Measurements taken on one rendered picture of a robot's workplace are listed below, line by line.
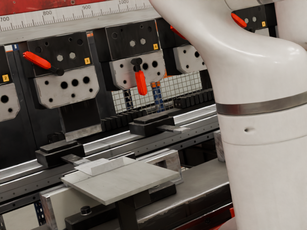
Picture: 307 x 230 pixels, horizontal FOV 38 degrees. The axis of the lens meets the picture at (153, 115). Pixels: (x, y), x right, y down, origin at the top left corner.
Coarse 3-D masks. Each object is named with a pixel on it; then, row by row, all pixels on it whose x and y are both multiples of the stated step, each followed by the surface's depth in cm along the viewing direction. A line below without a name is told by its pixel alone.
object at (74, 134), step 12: (60, 108) 109; (72, 108) 111; (84, 108) 112; (96, 108) 114; (60, 120) 111; (72, 120) 111; (84, 120) 112; (96, 120) 114; (72, 132) 112; (84, 132) 114; (96, 132) 115
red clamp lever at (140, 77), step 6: (132, 60) 112; (138, 60) 111; (138, 66) 112; (138, 72) 112; (138, 78) 112; (144, 78) 113; (138, 84) 113; (144, 84) 113; (138, 90) 114; (144, 90) 113
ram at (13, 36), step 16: (0, 0) 98; (16, 0) 100; (32, 0) 101; (48, 0) 103; (64, 0) 105; (80, 0) 107; (96, 0) 109; (96, 16) 110; (112, 16) 112; (128, 16) 114; (144, 16) 116; (160, 16) 119; (0, 32) 98; (16, 32) 100; (32, 32) 102; (48, 32) 104; (64, 32) 106
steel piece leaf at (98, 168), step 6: (102, 162) 115; (108, 162) 107; (114, 162) 107; (120, 162) 108; (84, 168) 113; (90, 168) 112; (96, 168) 105; (102, 168) 106; (108, 168) 107; (114, 168) 107; (90, 174) 106; (96, 174) 105
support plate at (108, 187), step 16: (128, 160) 113; (80, 176) 107; (96, 176) 105; (112, 176) 102; (128, 176) 100; (144, 176) 97; (160, 176) 95; (176, 176) 95; (96, 192) 93; (112, 192) 91; (128, 192) 89
